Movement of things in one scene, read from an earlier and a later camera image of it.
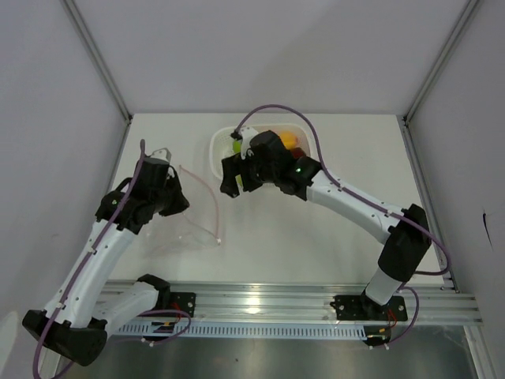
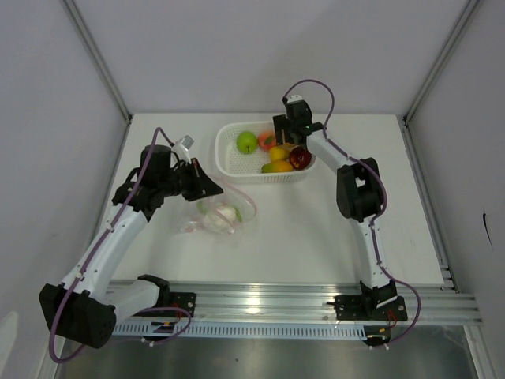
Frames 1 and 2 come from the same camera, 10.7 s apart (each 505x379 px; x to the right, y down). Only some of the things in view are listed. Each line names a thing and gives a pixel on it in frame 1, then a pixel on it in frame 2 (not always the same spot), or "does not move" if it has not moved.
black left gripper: (181, 203) → (202, 185)
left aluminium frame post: (84, 33) does not move
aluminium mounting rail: (310, 303) does not move
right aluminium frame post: (468, 10) does not move
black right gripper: (233, 166) → (281, 122)
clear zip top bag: (196, 226) → (221, 214)
